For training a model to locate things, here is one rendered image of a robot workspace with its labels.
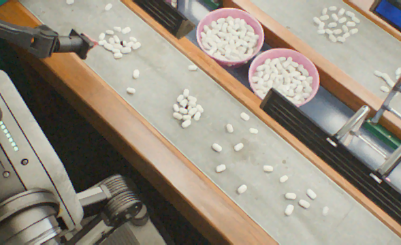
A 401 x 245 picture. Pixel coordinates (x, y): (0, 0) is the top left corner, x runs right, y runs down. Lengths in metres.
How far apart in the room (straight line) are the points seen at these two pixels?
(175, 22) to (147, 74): 0.36
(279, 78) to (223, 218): 0.61
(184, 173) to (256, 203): 0.26
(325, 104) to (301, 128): 0.57
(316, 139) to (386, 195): 0.24
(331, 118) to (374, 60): 0.30
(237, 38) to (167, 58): 0.30
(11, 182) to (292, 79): 1.28
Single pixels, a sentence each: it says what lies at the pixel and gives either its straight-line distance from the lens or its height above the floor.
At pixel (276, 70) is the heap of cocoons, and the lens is 2.09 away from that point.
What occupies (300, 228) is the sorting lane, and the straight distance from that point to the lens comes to 1.81.
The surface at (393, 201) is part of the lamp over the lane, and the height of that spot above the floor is 1.09.
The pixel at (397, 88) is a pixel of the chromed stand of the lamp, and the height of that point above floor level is 0.97.
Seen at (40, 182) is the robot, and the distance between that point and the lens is 1.10.
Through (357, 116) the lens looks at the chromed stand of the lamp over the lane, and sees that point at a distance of 1.59.
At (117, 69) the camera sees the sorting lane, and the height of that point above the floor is 0.74.
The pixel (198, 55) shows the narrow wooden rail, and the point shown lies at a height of 0.77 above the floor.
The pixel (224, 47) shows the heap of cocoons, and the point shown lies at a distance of 2.14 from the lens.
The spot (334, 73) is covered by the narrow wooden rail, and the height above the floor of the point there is 0.76.
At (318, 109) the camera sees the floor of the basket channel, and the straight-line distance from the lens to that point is 2.10.
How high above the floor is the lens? 2.42
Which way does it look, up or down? 60 degrees down
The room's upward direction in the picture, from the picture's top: 4 degrees clockwise
